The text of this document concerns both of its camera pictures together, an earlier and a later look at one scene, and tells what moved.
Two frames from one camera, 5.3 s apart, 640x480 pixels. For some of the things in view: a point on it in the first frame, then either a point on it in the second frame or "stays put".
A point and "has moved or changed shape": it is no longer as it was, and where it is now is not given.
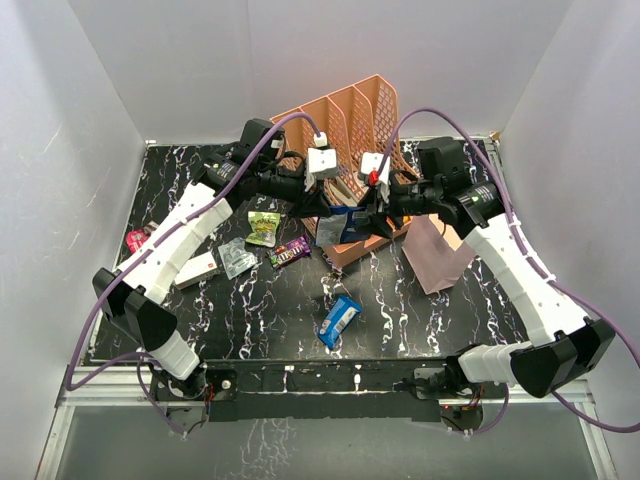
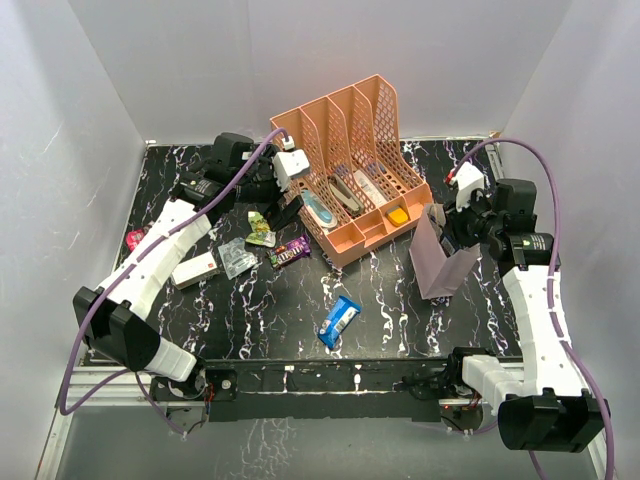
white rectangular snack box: [195, 270] stays put
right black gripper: [377, 223] → [454, 222]
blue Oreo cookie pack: [340, 316] stays put
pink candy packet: [134, 238] stays put
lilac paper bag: [432, 259] has moved or changed shape
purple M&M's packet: [285, 254] stays put
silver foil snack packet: [236, 258] stays put
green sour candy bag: [264, 226] stays put
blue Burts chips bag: [339, 227] → [448, 245]
